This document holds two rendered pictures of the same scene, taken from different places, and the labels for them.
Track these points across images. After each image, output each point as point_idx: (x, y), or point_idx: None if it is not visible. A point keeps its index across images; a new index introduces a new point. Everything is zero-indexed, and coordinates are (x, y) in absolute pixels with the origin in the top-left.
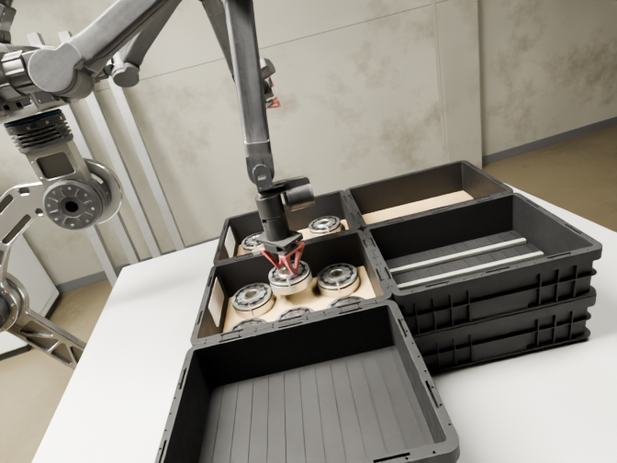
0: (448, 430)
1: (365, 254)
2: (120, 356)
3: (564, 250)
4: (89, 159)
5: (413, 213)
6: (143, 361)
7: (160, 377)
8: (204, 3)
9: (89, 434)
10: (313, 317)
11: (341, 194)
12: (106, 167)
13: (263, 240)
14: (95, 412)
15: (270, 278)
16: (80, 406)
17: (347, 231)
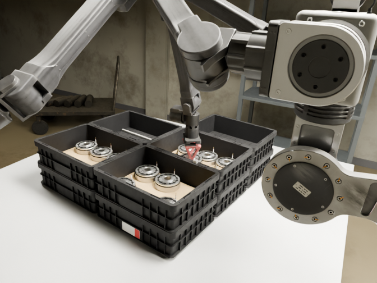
0: (212, 114)
1: (162, 141)
2: (300, 262)
3: (119, 123)
4: (288, 149)
5: (121, 136)
6: (281, 245)
7: (272, 227)
8: (136, 0)
9: (314, 224)
10: (209, 134)
11: (101, 165)
12: (272, 156)
13: (199, 138)
14: (313, 234)
15: (201, 159)
16: (325, 244)
17: (151, 146)
